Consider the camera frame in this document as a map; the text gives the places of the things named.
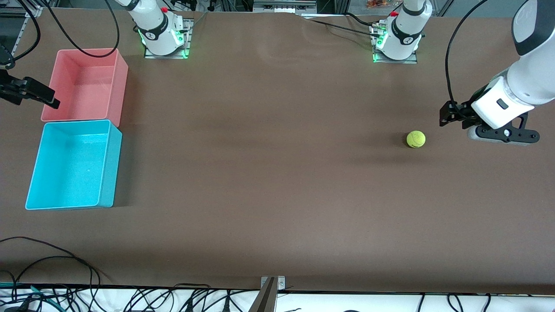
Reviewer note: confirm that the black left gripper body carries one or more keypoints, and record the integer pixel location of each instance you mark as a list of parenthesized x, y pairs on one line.
[(465, 110)]

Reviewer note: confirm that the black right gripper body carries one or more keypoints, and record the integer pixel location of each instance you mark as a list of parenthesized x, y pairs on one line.
[(13, 88)]

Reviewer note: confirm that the yellow-green tennis ball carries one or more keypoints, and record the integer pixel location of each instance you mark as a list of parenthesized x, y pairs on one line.
[(416, 139)]

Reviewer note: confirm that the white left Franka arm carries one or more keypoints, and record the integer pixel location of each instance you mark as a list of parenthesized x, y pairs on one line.
[(531, 78)]

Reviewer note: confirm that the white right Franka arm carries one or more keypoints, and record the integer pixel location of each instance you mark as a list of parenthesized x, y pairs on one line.
[(154, 26)]

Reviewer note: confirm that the pink plastic bin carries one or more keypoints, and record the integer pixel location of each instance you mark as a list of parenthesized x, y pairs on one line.
[(86, 86)]

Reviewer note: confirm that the blue plastic bin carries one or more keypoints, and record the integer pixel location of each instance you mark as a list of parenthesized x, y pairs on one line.
[(69, 169)]

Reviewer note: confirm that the orange object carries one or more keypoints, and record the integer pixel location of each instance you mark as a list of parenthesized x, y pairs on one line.
[(381, 4)]

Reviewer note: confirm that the grey metal bar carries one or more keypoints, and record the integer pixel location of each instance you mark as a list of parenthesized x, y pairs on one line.
[(265, 301)]

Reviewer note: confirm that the aluminium frame rail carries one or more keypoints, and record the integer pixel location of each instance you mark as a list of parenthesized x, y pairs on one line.
[(26, 30)]

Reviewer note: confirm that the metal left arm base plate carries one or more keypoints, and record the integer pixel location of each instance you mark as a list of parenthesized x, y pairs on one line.
[(409, 61)]

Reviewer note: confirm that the aluminium frame beam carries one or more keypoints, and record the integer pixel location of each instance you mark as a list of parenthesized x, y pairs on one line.
[(284, 6)]

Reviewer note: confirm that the small metal table bracket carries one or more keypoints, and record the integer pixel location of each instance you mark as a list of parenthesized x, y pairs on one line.
[(281, 284)]

